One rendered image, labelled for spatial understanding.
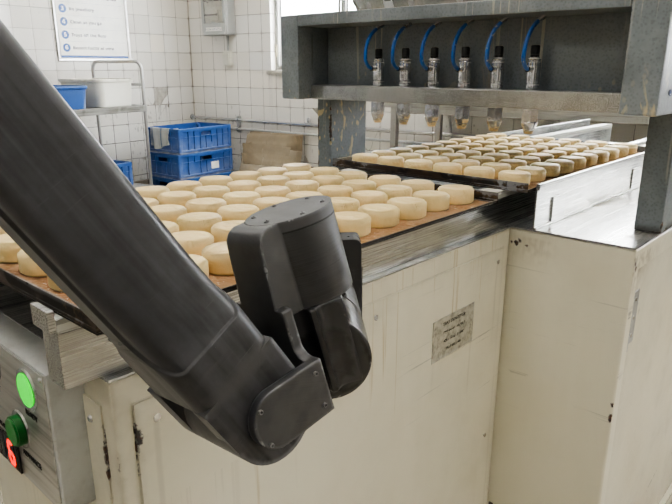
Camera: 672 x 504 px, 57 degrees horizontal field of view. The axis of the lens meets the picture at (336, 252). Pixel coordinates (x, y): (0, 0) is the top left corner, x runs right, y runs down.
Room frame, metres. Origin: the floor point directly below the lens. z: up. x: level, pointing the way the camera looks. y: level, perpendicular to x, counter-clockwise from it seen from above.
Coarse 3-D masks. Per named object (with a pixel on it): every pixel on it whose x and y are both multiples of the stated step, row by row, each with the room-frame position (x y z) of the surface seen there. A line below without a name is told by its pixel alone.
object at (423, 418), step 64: (448, 256) 0.83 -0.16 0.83; (384, 320) 0.72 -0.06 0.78; (448, 320) 0.83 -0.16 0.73; (128, 384) 0.47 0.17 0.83; (384, 384) 0.72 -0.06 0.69; (448, 384) 0.84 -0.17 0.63; (128, 448) 0.46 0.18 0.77; (192, 448) 0.51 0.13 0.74; (320, 448) 0.64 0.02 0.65; (384, 448) 0.73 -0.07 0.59; (448, 448) 0.85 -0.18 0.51
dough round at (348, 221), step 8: (336, 216) 0.68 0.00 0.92; (344, 216) 0.68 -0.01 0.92; (352, 216) 0.68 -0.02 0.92; (360, 216) 0.68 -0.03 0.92; (368, 216) 0.68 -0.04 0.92; (344, 224) 0.66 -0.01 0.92; (352, 224) 0.66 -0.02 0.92; (360, 224) 0.66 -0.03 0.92; (368, 224) 0.67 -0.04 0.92; (360, 232) 0.66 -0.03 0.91; (368, 232) 0.67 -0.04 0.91
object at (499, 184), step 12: (612, 144) 1.43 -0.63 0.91; (360, 168) 1.15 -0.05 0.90; (372, 168) 1.13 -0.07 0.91; (384, 168) 1.11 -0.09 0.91; (396, 168) 1.09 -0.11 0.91; (408, 168) 1.08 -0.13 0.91; (444, 180) 1.03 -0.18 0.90; (456, 180) 1.01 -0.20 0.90; (468, 180) 1.00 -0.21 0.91; (480, 180) 0.98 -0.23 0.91; (492, 180) 0.97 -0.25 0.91; (504, 180) 0.95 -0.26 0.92; (528, 192) 0.93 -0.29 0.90
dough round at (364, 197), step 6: (354, 192) 0.82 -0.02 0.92; (360, 192) 0.82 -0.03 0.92; (366, 192) 0.82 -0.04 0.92; (372, 192) 0.82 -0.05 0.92; (378, 192) 0.82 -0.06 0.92; (384, 192) 0.82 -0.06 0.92; (360, 198) 0.79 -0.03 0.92; (366, 198) 0.79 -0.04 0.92; (372, 198) 0.79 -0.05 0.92; (378, 198) 0.79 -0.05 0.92; (384, 198) 0.80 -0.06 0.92; (360, 204) 0.79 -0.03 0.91
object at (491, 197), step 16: (368, 176) 1.01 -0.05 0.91; (480, 192) 0.87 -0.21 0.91; (496, 192) 0.86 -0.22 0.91; (480, 208) 0.82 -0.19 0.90; (432, 224) 0.73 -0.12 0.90; (384, 240) 0.66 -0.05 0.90; (0, 272) 0.52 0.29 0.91; (16, 288) 0.50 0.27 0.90; (32, 288) 0.48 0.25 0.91; (224, 288) 0.49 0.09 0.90; (48, 304) 0.46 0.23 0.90; (64, 304) 0.44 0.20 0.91; (80, 320) 0.42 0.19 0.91
